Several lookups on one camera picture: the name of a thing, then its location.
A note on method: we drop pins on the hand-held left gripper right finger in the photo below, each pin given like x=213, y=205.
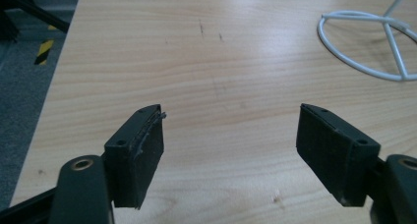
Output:
x=331, y=152

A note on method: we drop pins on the black metal stand leg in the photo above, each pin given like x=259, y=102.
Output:
x=29, y=11

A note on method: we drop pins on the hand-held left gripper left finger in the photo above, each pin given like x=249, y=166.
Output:
x=137, y=165

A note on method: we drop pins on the yellow black striped floor tape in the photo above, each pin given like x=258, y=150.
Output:
x=44, y=51

